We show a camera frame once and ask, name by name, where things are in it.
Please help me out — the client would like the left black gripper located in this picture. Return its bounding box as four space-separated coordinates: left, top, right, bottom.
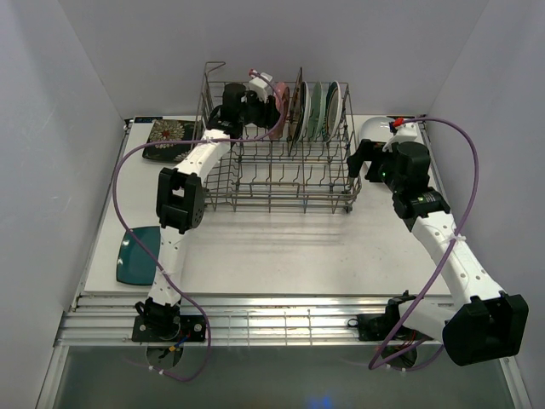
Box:
238 89 282 131

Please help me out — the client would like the pink dotted scalloped plate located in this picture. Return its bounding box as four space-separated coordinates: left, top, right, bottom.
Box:
268 82 290 141

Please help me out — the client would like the cream floral square plate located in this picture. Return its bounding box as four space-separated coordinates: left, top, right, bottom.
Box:
288 67 303 155

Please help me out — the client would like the green red rimmed white plate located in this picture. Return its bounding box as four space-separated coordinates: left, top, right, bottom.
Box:
323 81 342 142

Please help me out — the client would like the green floral plate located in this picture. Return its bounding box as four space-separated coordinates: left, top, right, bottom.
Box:
307 81 325 141

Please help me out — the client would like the white oval plate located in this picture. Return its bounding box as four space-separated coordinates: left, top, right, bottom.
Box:
359 116 394 143

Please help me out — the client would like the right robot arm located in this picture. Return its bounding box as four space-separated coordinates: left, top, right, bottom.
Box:
359 140 529 366

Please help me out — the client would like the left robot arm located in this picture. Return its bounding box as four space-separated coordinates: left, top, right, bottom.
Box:
135 78 361 341

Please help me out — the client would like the black floral square plate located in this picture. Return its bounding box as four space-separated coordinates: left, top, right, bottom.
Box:
142 119 202 164

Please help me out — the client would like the dark teal plate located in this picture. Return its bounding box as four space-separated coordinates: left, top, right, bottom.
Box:
116 226 160 286

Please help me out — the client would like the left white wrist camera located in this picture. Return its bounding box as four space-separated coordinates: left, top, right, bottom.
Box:
248 69 274 102

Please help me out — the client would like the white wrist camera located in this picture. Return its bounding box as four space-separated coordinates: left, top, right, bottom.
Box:
382 118 418 152
248 69 274 102

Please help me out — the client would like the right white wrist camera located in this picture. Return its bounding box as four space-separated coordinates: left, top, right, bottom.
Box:
382 118 418 152

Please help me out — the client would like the grey wire dish rack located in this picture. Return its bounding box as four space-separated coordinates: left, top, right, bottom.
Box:
203 81 362 213

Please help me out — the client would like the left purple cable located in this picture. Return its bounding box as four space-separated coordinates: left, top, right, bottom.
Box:
112 70 287 383

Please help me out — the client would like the purple cable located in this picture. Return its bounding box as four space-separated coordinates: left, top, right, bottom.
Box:
112 70 287 383
368 117 480 371

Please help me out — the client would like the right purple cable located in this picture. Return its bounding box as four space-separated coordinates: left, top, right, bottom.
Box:
368 117 480 371

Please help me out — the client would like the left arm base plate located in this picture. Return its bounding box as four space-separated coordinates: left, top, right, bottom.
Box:
130 315 206 343

